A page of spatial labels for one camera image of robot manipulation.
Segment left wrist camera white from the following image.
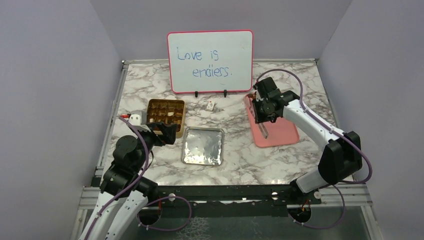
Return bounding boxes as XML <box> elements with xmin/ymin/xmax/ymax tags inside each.
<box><xmin>120</xmin><ymin>110</ymin><xmax>150</xmax><ymax>132</ymax></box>

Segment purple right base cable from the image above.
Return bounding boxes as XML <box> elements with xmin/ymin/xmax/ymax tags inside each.
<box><xmin>287</xmin><ymin>183</ymin><xmax>347</xmax><ymax>230</ymax></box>

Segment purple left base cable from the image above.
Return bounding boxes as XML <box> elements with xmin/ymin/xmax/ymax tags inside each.
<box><xmin>136</xmin><ymin>194</ymin><xmax>193</xmax><ymax>233</ymax></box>

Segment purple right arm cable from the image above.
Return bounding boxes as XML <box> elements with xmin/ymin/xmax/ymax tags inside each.
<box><xmin>255</xmin><ymin>68</ymin><xmax>374</xmax><ymax>185</ymax></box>

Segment small white card box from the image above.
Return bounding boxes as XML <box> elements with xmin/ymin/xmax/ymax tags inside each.
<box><xmin>206</xmin><ymin>100</ymin><xmax>215</xmax><ymax>111</ymax></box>

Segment black table base rail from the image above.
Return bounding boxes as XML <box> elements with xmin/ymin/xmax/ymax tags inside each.
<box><xmin>135</xmin><ymin>184</ymin><xmax>321</xmax><ymax>218</ymax></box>

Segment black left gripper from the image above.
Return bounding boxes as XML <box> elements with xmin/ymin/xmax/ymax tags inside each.
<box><xmin>133</xmin><ymin>121</ymin><xmax>178</xmax><ymax>171</ymax></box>

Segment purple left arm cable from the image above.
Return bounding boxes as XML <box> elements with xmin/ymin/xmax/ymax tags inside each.
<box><xmin>82</xmin><ymin>116</ymin><xmax>151</xmax><ymax>240</ymax></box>

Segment pink plastic tray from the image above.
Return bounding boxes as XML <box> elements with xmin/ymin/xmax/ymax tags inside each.
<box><xmin>244</xmin><ymin>93</ymin><xmax>300</xmax><ymax>148</ymax></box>

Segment pink silicone tongs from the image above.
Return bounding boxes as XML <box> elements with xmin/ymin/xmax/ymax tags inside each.
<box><xmin>258</xmin><ymin>123</ymin><xmax>269</xmax><ymax>139</ymax></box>

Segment pink-framed whiteboard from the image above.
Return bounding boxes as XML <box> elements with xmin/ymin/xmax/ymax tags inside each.
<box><xmin>167</xmin><ymin>29</ymin><xmax>254</xmax><ymax>94</ymax></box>

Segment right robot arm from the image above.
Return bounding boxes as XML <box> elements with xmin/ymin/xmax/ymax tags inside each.
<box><xmin>251</xmin><ymin>77</ymin><xmax>363</xmax><ymax>204</ymax></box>

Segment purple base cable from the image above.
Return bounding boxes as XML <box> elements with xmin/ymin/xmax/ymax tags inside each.
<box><xmin>287</xmin><ymin>183</ymin><xmax>347</xmax><ymax>230</ymax></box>
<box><xmin>136</xmin><ymin>194</ymin><xmax>193</xmax><ymax>233</ymax></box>

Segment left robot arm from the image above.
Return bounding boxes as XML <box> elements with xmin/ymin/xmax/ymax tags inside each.
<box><xmin>79</xmin><ymin>118</ymin><xmax>178</xmax><ymax>240</ymax></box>

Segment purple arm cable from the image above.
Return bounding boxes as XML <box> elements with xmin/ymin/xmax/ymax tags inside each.
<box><xmin>255</xmin><ymin>68</ymin><xmax>374</xmax><ymax>185</ymax></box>
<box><xmin>82</xmin><ymin>116</ymin><xmax>151</xmax><ymax>240</ymax></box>

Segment silver tin lid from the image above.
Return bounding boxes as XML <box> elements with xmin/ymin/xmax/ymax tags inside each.
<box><xmin>181</xmin><ymin>127</ymin><xmax>225</xmax><ymax>166</ymax></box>

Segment gold chocolate box tray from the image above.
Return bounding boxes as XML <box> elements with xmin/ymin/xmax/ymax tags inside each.
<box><xmin>146</xmin><ymin>99</ymin><xmax>186</xmax><ymax>139</ymax></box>

